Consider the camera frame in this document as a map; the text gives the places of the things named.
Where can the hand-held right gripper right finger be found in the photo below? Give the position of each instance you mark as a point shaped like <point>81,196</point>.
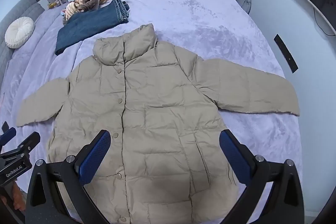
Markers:
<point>233,158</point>

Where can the small yellow object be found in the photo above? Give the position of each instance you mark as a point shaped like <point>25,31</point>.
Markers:
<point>51,5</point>

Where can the round white pillow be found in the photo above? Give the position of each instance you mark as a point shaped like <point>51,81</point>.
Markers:
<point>19,32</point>

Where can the grey quilted headboard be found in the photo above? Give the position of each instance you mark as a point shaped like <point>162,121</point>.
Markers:
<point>15,8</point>

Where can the standing fan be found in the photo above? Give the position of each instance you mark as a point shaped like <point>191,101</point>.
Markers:
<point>244,1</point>

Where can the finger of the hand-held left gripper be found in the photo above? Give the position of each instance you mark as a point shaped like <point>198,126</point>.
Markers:
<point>8,134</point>
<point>29,141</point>

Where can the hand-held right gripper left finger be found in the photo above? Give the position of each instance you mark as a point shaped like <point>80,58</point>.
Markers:
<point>95,158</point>

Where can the folded blue jeans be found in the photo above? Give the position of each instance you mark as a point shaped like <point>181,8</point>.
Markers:
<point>86,29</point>

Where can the bed with lavender blanket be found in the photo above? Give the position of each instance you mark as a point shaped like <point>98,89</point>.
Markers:
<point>210,16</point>

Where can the black flat strip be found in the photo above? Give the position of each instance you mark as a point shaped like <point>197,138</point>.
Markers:
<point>286,53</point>

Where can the beige puffer jacket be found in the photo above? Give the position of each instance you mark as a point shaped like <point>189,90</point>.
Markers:
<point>157,113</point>

